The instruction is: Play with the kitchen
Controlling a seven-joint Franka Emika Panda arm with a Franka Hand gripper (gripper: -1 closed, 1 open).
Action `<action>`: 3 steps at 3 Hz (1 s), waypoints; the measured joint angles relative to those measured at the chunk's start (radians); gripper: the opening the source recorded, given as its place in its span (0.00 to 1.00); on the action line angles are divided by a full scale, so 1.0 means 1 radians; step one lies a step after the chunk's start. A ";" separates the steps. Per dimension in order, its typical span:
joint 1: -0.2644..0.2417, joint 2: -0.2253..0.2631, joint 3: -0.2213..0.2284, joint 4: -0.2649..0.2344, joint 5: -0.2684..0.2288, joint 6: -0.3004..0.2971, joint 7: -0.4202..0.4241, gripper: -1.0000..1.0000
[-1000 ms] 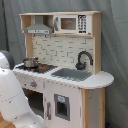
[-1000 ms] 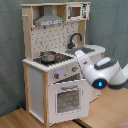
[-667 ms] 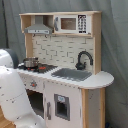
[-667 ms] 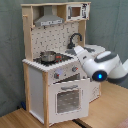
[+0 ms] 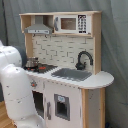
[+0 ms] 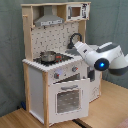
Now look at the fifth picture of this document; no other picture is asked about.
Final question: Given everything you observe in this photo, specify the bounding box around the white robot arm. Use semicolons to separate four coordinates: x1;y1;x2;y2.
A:
0;41;46;128

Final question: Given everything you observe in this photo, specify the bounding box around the wooden toy kitchen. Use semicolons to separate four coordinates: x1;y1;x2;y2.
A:
20;11;114;128

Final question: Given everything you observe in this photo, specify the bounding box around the grey toy sink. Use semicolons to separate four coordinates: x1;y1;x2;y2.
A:
52;68;92;81

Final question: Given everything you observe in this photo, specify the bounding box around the black toy faucet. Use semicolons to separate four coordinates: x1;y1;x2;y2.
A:
76;51;93;70

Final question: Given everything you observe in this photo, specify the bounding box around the black toy stovetop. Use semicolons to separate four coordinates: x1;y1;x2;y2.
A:
25;63;55;73

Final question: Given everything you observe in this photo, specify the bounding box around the silver toy pot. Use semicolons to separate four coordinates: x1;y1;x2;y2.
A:
26;57;38;68

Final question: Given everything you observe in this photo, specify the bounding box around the right red stove knob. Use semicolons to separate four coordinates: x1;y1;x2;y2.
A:
31;81;37;88

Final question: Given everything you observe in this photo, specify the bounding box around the toy microwave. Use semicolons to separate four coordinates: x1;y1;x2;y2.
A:
54;14;91;34

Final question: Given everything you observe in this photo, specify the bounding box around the grey ice dispenser panel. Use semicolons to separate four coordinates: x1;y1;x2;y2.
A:
54;94;70;120

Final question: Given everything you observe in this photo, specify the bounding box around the grey range hood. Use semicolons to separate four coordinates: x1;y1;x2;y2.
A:
24;16;53;34

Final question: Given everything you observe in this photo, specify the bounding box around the grey cupboard door handle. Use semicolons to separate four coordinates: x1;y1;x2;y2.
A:
47;102;51;120

